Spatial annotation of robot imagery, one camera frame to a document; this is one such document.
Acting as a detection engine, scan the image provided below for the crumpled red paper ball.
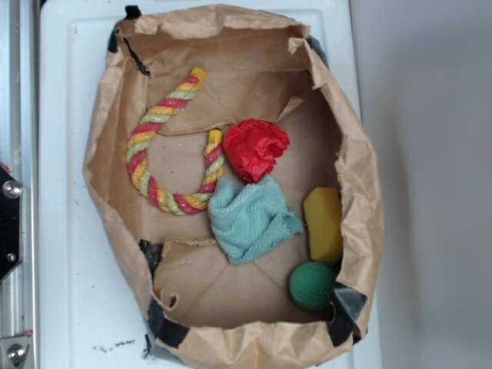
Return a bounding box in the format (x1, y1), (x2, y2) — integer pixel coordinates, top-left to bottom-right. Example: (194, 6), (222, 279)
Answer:
(224, 118), (290, 183)

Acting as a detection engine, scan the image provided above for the green textured ball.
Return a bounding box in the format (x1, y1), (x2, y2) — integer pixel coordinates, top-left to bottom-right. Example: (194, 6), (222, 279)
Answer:
(288, 261), (335, 311)

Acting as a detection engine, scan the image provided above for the white plastic base tray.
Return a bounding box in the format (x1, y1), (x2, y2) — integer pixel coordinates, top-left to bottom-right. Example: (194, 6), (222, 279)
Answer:
(38, 1), (177, 368)

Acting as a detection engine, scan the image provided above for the metal frame rail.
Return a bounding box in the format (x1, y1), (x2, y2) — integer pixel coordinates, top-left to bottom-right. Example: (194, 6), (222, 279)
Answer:
(1, 1), (39, 368)

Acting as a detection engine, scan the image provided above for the multicolour twisted rope toy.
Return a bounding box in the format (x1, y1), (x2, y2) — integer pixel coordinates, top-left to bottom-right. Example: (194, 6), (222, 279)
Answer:
(126, 68), (225, 216)

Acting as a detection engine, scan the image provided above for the light blue cloth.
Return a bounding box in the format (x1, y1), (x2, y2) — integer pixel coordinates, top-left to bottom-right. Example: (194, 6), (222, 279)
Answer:
(208, 175), (303, 264)

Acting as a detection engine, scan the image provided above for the brown paper bag tray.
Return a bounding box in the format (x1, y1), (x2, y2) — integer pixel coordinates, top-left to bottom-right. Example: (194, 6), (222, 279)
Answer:
(84, 5), (384, 368)

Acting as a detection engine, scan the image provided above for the yellow sponge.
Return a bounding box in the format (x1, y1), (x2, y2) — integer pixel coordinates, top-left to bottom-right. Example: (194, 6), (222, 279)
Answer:
(303, 187), (343, 266)

